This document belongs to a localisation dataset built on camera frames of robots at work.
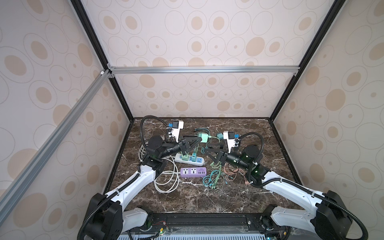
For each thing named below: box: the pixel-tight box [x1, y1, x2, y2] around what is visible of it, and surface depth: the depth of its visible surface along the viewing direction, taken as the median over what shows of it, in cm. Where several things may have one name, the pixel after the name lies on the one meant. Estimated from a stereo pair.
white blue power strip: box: [175, 153, 206, 167], surface depth 95 cm
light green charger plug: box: [181, 154, 189, 161], surface depth 92 cm
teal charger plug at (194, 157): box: [191, 152, 197, 162], surface depth 92 cm
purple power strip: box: [180, 167, 207, 177], surface depth 91 cm
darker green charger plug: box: [198, 132, 209, 143], surface depth 66 cm
